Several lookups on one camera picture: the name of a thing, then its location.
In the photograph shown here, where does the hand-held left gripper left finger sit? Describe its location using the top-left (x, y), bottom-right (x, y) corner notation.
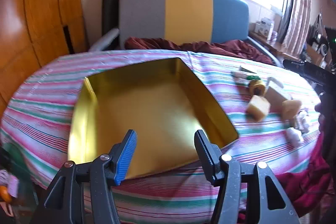
top-left (34, 130), bottom-right (138, 224)

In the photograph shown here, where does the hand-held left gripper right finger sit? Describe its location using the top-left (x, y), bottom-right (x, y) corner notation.
top-left (194, 130), bottom-right (301, 224)

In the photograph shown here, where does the pale small packet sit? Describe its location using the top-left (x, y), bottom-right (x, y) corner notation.
top-left (230, 71), bottom-right (249, 81)

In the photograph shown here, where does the black rolled mat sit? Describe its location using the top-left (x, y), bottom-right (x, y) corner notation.
top-left (102, 0), bottom-right (122, 39)

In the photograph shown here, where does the wooden side desk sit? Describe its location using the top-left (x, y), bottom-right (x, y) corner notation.
top-left (249, 30), bottom-right (303, 63)

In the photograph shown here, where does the clear snack packet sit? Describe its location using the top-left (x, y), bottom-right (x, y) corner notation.
top-left (293, 109), bottom-right (311, 133)

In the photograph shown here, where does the grey yellow blue chair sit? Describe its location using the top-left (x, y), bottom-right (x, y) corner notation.
top-left (88, 0), bottom-right (284, 67)

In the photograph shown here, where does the maroon cloth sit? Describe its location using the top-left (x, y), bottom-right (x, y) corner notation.
top-left (124, 37), bottom-right (274, 65)

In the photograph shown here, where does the striped tablecloth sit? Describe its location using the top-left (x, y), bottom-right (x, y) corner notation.
top-left (0, 49), bottom-right (324, 224)

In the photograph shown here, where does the white appliance box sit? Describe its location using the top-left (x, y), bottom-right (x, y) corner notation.
top-left (254, 17), bottom-right (275, 39)

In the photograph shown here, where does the white fluffy item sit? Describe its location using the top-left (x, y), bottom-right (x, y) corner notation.
top-left (286, 127), bottom-right (304, 147)

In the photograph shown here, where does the gold tin box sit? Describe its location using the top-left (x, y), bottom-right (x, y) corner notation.
top-left (68, 57), bottom-right (239, 180)

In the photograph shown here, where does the brown cardboard box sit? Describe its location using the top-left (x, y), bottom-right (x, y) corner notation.
top-left (306, 43), bottom-right (328, 67)

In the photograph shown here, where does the orange round item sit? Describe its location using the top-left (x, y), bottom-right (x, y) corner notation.
top-left (0, 185), bottom-right (12, 204)

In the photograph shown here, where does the pink white cloth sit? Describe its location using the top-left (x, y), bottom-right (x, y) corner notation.
top-left (0, 170), bottom-right (20, 198)

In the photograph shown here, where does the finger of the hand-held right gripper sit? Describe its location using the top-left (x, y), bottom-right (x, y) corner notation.
top-left (283, 59), bottom-right (305, 72)

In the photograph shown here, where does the tan round fuzzy item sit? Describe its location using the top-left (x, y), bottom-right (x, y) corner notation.
top-left (248, 76), bottom-right (264, 96)

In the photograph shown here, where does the red plaid garment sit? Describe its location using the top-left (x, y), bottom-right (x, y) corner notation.
top-left (276, 130), bottom-right (336, 217)

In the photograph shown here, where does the white tube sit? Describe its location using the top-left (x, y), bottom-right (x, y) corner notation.
top-left (267, 76), bottom-right (285, 89)

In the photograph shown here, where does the wooden wardrobe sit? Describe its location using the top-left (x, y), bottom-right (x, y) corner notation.
top-left (0, 0), bottom-right (88, 111)

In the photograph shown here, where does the beige cardboard box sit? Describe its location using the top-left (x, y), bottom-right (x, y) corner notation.
top-left (265, 82), bottom-right (292, 112)

